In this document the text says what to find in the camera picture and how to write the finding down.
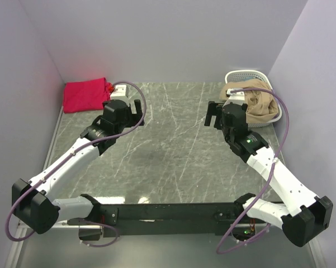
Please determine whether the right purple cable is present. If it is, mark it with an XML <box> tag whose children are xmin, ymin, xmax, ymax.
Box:
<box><xmin>215</xmin><ymin>88</ymin><xmax>290</xmax><ymax>255</ymax></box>

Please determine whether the folded red t-shirt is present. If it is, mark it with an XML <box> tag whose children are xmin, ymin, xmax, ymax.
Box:
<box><xmin>63</xmin><ymin>78</ymin><xmax>113</xmax><ymax>113</ymax></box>

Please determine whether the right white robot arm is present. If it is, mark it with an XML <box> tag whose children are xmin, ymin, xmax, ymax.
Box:
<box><xmin>204</xmin><ymin>101</ymin><xmax>333</xmax><ymax>247</ymax></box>

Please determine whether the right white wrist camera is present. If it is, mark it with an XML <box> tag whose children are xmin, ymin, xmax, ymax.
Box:
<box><xmin>224</xmin><ymin>88</ymin><xmax>246</xmax><ymax>106</ymax></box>

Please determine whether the beige t-shirt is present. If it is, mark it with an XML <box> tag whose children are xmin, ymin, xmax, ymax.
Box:
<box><xmin>219</xmin><ymin>79</ymin><xmax>279</xmax><ymax>124</ymax></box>

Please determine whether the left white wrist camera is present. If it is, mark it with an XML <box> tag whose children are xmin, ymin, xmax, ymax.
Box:
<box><xmin>110</xmin><ymin>84</ymin><xmax>129</xmax><ymax>100</ymax></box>

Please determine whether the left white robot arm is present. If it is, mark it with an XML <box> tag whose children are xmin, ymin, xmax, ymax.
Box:
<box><xmin>10</xmin><ymin>99</ymin><xmax>146</xmax><ymax>234</ymax></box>

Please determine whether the aluminium frame rail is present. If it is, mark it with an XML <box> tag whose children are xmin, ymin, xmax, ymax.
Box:
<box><xmin>5</xmin><ymin>111</ymin><xmax>82</xmax><ymax>268</ymax></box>

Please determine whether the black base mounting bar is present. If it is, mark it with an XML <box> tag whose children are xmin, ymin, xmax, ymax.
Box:
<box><xmin>78</xmin><ymin>200</ymin><xmax>272</xmax><ymax>241</ymax></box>

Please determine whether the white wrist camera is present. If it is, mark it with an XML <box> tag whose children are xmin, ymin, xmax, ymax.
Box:
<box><xmin>224</xmin><ymin>88</ymin><xmax>246</xmax><ymax>106</ymax></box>
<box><xmin>110</xmin><ymin>84</ymin><xmax>129</xmax><ymax>100</ymax></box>

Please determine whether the white laundry basket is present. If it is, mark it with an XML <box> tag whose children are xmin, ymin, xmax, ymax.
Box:
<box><xmin>220</xmin><ymin>70</ymin><xmax>282</xmax><ymax>127</ymax></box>

